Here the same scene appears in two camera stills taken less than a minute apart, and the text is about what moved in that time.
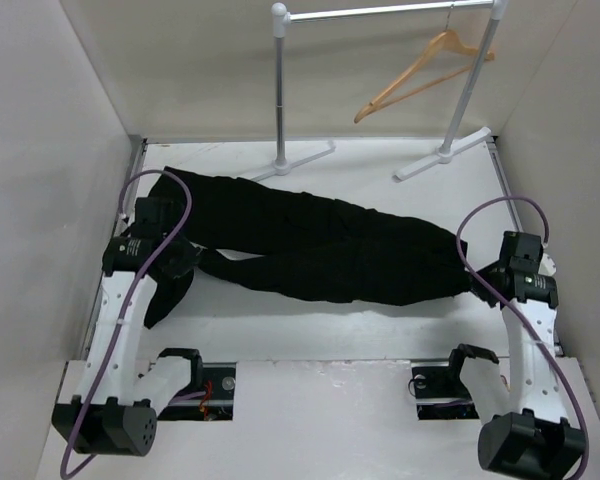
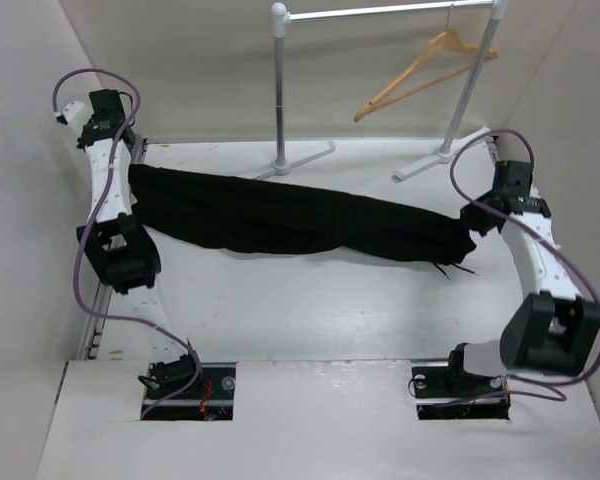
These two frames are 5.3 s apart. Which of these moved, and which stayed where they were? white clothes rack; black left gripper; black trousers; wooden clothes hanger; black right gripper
Moved: black left gripper; black trousers; black right gripper
Stayed: white clothes rack; wooden clothes hanger
